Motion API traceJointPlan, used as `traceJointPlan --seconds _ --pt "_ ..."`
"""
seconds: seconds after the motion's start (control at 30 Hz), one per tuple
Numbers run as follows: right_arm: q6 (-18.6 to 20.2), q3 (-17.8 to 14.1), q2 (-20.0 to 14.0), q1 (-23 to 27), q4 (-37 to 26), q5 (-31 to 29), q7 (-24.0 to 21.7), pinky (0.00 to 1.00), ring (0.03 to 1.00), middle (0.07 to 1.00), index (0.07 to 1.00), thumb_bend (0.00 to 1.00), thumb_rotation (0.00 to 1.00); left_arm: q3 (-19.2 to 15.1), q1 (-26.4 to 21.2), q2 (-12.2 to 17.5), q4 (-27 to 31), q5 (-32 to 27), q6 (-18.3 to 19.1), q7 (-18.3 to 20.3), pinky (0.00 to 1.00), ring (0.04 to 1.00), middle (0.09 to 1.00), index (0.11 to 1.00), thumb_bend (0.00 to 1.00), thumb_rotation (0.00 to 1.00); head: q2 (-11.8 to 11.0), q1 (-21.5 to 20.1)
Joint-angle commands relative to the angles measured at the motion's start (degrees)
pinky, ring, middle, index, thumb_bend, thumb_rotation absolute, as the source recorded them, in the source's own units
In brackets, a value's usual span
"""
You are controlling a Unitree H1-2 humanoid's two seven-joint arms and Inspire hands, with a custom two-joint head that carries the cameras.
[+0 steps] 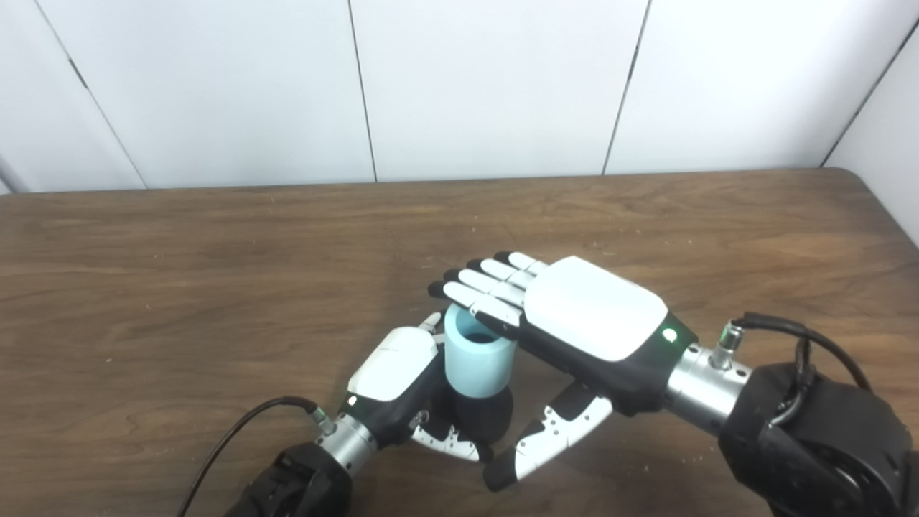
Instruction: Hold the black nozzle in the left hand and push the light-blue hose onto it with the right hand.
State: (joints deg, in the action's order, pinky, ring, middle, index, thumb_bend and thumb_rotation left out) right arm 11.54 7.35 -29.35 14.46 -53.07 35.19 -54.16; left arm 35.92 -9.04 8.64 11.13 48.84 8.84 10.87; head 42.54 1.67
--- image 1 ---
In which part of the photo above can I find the black nozzle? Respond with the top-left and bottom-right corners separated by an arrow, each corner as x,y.
451,388 -> 515,444

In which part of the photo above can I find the light blue cup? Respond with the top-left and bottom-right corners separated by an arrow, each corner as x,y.
444,304 -> 518,399

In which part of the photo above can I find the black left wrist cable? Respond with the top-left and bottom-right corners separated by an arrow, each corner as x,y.
176,396 -> 337,517

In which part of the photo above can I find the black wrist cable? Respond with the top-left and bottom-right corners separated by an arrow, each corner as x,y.
711,312 -> 873,428
176,396 -> 337,517

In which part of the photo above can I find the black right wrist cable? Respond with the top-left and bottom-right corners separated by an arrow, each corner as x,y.
711,312 -> 873,428

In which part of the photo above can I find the black and white left hand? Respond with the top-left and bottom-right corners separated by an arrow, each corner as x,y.
337,311 -> 495,464

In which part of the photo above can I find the black and white right hand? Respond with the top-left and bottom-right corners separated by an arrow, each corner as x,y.
428,251 -> 699,493

